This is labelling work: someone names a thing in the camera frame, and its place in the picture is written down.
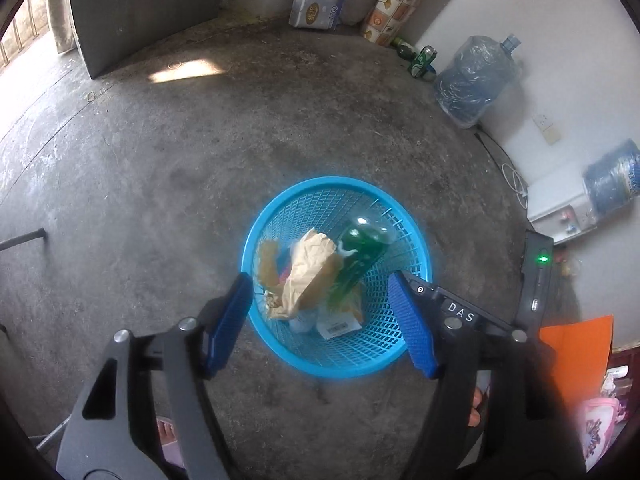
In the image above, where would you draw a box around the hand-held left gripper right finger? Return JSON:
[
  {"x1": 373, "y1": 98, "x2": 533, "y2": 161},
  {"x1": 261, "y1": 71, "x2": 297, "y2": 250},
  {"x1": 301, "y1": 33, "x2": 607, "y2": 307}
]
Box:
[{"x1": 388, "y1": 272, "x2": 588, "y2": 480}]

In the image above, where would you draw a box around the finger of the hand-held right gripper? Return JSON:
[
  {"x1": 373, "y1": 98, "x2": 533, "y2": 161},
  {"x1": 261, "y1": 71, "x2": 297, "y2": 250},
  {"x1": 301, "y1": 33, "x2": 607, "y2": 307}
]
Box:
[{"x1": 402, "y1": 271, "x2": 519, "y2": 336}]

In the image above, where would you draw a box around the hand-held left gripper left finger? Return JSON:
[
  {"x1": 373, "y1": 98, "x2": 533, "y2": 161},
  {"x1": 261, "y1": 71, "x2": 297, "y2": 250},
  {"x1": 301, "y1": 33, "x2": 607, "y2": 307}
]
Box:
[{"x1": 56, "y1": 272, "x2": 254, "y2": 480}]

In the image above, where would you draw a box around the blue mesh basket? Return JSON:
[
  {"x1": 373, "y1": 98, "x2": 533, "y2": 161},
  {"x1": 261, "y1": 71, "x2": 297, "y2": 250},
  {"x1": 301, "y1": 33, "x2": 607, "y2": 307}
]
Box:
[{"x1": 241, "y1": 176, "x2": 433, "y2": 380}]

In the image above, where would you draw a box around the clear plastic bottle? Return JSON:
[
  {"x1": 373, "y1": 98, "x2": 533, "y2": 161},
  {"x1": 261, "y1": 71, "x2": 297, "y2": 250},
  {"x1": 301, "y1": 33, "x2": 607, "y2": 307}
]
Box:
[{"x1": 290, "y1": 309, "x2": 319, "y2": 334}]

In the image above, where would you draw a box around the white medicine box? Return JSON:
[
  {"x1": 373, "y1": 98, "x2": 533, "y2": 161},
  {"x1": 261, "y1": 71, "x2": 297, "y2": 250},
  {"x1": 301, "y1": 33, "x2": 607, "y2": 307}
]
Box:
[{"x1": 315, "y1": 290, "x2": 364, "y2": 341}]

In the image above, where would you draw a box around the green plastic bottle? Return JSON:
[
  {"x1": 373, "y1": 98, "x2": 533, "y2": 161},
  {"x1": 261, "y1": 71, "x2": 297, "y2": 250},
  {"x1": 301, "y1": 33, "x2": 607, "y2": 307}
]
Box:
[{"x1": 327, "y1": 215, "x2": 396, "y2": 306}]

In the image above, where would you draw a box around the brown paper bag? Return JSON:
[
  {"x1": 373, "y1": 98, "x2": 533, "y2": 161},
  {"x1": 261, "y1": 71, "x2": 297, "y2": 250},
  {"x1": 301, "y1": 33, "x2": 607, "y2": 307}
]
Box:
[{"x1": 257, "y1": 228, "x2": 338, "y2": 321}]

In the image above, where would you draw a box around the white water dispenser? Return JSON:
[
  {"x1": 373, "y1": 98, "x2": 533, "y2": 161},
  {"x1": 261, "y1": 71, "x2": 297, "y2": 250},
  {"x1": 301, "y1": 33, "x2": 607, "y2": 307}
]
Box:
[{"x1": 527, "y1": 165, "x2": 599, "y2": 242}]

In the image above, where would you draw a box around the orange folder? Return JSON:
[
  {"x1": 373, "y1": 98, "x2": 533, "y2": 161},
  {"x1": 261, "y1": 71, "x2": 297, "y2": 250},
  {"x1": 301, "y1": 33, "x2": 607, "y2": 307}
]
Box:
[{"x1": 539, "y1": 315, "x2": 615, "y2": 402}]

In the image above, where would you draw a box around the dark red box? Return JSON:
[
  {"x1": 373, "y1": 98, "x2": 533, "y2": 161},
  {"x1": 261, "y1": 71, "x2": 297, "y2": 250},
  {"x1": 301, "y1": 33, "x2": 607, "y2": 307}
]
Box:
[{"x1": 606, "y1": 344, "x2": 640, "y2": 397}]

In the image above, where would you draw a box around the blue water jug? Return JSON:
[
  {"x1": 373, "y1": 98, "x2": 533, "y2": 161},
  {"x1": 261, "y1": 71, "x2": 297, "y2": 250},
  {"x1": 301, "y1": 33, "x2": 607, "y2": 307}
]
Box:
[{"x1": 582, "y1": 139, "x2": 640, "y2": 216}]

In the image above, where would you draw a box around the pink printed bag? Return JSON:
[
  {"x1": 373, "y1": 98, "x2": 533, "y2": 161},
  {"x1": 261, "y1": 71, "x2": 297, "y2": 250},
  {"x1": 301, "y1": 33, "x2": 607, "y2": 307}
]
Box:
[{"x1": 582, "y1": 395, "x2": 632, "y2": 467}]

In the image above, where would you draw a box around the plastic wrapped water jug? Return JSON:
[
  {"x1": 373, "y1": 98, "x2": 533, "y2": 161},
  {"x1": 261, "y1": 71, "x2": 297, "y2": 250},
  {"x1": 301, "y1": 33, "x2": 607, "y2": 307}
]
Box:
[{"x1": 432, "y1": 34, "x2": 523, "y2": 128}]

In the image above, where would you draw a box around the grey metal bar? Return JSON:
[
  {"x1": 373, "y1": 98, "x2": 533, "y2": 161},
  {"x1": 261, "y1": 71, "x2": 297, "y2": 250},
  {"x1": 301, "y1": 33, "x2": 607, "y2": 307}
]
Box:
[{"x1": 0, "y1": 228, "x2": 47, "y2": 253}]

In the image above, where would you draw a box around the green beer can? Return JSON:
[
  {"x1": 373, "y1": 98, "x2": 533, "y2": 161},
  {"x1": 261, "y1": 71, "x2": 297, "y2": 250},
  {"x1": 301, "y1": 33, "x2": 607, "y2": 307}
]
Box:
[{"x1": 410, "y1": 45, "x2": 437, "y2": 80}]

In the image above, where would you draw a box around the patterned wrapping roll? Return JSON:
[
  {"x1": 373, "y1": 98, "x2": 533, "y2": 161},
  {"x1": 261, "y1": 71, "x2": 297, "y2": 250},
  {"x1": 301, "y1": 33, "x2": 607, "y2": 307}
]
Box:
[{"x1": 362, "y1": 0, "x2": 453, "y2": 47}]

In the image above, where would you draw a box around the grey cabinet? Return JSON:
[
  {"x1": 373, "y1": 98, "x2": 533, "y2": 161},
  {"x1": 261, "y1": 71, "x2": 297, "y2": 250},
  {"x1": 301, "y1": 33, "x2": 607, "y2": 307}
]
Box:
[{"x1": 67, "y1": 0, "x2": 223, "y2": 80}]

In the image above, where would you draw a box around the beige curtain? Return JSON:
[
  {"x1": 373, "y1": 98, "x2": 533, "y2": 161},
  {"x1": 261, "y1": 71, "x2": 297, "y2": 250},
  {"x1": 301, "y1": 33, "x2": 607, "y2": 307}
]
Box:
[{"x1": 47, "y1": 0, "x2": 76, "y2": 53}]

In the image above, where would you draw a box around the window railing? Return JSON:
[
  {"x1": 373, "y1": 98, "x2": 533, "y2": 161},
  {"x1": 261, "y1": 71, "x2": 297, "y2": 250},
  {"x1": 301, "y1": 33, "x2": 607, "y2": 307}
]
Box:
[{"x1": 0, "y1": 0, "x2": 51, "y2": 68}]

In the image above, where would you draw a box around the white cable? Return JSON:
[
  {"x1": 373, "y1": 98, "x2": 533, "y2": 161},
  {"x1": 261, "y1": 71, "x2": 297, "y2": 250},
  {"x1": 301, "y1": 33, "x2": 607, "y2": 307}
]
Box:
[{"x1": 501, "y1": 161, "x2": 531, "y2": 209}]

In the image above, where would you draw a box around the black cable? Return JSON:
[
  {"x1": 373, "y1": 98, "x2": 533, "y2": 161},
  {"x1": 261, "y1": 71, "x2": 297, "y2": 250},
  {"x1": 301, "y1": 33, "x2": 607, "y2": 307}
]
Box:
[{"x1": 474, "y1": 129, "x2": 507, "y2": 167}]

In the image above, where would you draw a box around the wall socket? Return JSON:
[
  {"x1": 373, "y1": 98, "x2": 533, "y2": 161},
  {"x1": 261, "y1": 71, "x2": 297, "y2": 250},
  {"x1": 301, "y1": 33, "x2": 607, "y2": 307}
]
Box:
[{"x1": 534, "y1": 112, "x2": 562, "y2": 144}]

